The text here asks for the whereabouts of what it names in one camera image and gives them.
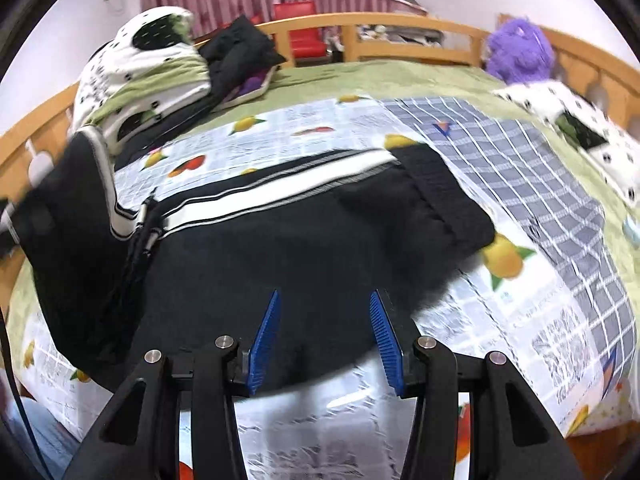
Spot green blanket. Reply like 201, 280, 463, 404
0, 60, 640, 391

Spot purple plush toy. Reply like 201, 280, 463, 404
485, 16, 556, 83

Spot white floral pillow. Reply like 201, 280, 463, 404
492, 80, 640, 206

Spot white floral folded quilt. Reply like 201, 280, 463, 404
72, 6, 211, 156

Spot grey checkered cloth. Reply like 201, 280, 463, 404
380, 96, 631, 341

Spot black cable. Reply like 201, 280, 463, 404
0, 305, 56, 480

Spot purple cloth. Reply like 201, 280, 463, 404
240, 72, 273, 98

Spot red chair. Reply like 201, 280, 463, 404
272, 1, 328, 58

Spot black pants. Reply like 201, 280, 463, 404
17, 127, 497, 393

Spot fruit print plastic sheet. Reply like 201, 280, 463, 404
20, 92, 631, 480

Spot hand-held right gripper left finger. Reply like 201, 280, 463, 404
62, 289, 282, 480

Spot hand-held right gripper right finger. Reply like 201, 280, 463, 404
369, 289, 586, 480

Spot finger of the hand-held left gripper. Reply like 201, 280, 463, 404
12, 202, 57, 251

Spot wooden bed frame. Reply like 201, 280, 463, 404
0, 17, 640, 480

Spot black jacket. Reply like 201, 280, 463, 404
115, 15, 288, 171

